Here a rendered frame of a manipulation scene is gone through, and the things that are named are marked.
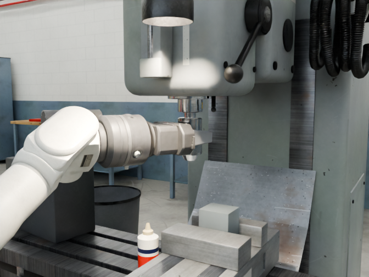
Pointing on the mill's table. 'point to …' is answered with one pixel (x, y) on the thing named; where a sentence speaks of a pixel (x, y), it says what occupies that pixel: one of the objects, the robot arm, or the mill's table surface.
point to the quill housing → (194, 52)
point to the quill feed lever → (252, 21)
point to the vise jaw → (207, 245)
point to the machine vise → (269, 253)
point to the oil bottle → (147, 245)
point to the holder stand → (63, 210)
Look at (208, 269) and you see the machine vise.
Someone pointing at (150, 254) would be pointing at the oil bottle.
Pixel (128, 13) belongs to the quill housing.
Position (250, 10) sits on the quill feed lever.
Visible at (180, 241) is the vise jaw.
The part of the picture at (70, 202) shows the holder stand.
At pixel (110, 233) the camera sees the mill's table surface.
